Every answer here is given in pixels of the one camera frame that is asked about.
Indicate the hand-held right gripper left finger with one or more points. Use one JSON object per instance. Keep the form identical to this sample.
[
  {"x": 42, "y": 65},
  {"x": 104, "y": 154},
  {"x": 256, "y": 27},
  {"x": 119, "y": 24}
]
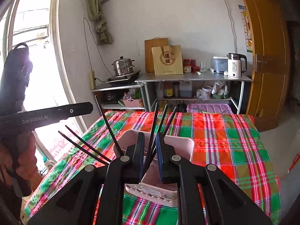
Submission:
[{"x": 141, "y": 159}]

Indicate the clear blue plastic canister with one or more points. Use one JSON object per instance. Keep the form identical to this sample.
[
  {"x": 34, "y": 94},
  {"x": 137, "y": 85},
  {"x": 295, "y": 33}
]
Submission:
[{"x": 219, "y": 64}]

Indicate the wooden cutting board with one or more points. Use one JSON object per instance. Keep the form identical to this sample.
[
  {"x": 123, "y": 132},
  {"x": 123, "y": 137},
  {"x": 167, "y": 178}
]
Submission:
[{"x": 148, "y": 56}]

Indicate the clear drinking glass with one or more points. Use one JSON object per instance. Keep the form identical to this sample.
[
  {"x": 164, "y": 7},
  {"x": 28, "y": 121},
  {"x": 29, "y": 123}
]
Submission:
[{"x": 203, "y": 67}]

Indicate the small steel stand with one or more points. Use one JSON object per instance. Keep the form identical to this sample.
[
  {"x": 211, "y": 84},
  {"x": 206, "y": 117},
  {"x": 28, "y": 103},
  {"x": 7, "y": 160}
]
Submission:
[{"x": 100, "y": 88}]

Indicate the small pink woven basket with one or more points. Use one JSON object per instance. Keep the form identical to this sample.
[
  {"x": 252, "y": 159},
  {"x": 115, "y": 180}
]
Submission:
[{"x": 133, "y": 102}]

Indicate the brown wooden door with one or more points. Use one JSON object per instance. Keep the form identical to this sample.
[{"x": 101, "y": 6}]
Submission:
[{"x": 267, "y": 39}]

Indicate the white framed window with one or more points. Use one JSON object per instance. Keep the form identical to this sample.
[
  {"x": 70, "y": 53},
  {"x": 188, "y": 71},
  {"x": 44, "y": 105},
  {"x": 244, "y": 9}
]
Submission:
[{"x": 54, "y": 51}]

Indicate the wall poster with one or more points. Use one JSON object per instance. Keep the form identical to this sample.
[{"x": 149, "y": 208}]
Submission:
[{"x": 246, "y": 28}]

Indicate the dark liquid jug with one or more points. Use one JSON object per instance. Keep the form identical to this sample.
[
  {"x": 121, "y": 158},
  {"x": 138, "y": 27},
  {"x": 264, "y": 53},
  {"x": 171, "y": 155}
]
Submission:
[{"x": 185, "y": 90}]

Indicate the tied beige curtain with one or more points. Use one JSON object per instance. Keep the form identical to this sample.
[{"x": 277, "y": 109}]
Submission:
[{"x": 98, "y": 11}]

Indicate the red plastic object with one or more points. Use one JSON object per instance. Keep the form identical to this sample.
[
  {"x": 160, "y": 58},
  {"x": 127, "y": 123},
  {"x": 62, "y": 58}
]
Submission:
[{"x": 294, "y": 163}]

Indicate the dark cooking pot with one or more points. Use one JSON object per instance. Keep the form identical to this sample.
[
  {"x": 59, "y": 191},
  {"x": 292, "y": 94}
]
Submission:
[{"x": 110, "y": 97}]

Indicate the purple plastic bin lid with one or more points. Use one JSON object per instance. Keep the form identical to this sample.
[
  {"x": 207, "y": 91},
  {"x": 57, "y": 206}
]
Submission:
[{"x": 208, "y": 109}]

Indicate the white plastic bag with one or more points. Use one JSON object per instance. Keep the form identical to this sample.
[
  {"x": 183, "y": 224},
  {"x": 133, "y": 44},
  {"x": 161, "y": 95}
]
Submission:
[{"x": 202, "y": 95}]

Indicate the pink plastic utensil basket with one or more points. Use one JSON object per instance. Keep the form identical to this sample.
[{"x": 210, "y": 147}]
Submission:
[{"x": 182, "y": 150}]

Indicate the red green plaid tablecloth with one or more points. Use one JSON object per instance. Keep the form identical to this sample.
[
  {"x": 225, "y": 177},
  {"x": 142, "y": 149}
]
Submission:
[{"x": 222, "y": 145}]

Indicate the beige power strip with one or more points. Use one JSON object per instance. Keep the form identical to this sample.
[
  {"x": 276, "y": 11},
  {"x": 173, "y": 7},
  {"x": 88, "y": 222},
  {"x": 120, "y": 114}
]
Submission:
[{"x": 92, "y": 79}]

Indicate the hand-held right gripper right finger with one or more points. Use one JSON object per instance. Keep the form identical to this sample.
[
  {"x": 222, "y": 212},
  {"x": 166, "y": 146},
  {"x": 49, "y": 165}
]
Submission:
[{"x": 160, "y": 159}]

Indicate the red lid jar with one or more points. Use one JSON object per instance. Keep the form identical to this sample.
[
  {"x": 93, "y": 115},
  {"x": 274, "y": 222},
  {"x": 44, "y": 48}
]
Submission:
[
  {"x": 193, "y": 62},
  {"x": 186, "y": 62}
]

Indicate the white electric kettle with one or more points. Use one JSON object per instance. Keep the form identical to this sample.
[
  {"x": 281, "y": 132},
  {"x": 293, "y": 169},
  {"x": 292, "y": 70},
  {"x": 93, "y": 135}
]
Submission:
[{"x": 234, "y": 68}]

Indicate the black induction cooker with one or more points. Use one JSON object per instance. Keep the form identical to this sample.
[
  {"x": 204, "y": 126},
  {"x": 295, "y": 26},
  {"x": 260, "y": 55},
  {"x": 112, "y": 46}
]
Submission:
[{"x": 121, "y": 79}]

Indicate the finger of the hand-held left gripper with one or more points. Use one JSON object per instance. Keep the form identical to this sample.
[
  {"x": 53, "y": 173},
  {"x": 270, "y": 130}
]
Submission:
[{"x": 75, "y": 110}]

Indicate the person's left hand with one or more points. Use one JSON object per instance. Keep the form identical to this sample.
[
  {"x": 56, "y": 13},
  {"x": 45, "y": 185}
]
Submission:
[{"x": 28, "y": 159}]

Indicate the tan paper bag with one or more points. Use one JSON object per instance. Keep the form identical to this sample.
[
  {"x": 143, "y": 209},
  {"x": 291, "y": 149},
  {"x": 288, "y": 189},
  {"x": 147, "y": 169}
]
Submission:
[{"x": 167, "y": 61}]

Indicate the steel kitchen table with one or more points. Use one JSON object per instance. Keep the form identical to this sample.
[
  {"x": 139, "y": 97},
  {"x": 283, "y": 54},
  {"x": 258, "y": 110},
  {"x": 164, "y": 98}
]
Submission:
[{"x": 211, "y": 77}]

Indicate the steel steamer pot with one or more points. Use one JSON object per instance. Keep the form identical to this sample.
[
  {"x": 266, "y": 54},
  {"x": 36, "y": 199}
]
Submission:
[{"x": 123, "y": 66}]

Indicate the yellow oil bottle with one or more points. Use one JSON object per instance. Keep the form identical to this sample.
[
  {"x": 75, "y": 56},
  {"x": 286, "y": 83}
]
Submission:
[{"x": 168, "y": 91}]

